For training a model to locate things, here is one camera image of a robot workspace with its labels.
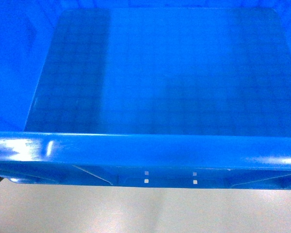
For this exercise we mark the large blue plastic crate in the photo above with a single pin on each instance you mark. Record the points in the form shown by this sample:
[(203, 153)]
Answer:
[(146, 93)]

